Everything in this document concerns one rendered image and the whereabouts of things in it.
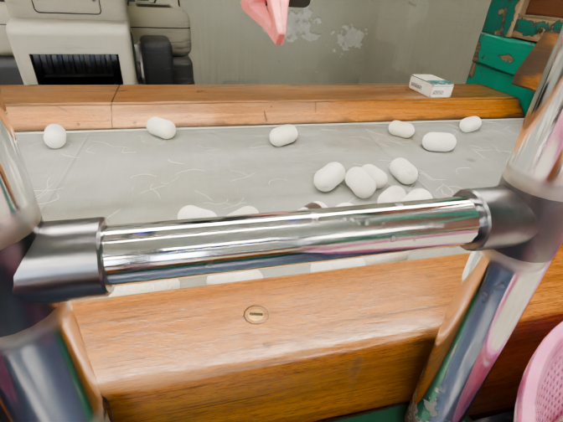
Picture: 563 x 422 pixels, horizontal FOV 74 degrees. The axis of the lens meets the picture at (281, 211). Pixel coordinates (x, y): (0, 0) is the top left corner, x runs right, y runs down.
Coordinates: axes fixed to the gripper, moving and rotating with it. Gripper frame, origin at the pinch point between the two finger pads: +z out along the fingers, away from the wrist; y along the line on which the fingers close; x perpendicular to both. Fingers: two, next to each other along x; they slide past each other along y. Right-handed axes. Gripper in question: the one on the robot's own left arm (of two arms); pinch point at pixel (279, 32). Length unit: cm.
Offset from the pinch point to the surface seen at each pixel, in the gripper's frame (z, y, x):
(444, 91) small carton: -4.6, 28.2, 14.9
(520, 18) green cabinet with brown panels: -14.9, 42.1, 10.9
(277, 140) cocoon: 5.0, 1.0, 10.1
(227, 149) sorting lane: 5.2, -4.4, 11.3
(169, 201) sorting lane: 13.2, -10.3, 4.8
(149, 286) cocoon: 21.4, -11.1, -4.3
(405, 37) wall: -118, 113, 122
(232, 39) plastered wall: -140, 22, 150
